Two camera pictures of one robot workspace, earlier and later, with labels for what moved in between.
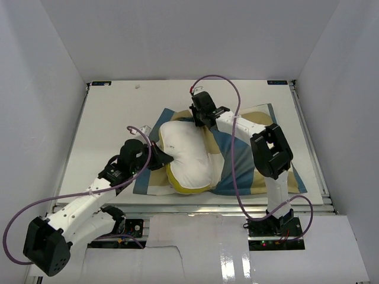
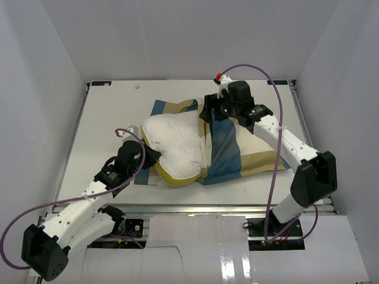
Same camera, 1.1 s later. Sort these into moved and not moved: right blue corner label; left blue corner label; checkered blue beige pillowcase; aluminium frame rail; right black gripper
Moved: checkered blue beige pillowcase; right black gripper
Not moved: left blue corner label; right blue corner label; aluminium frame rail
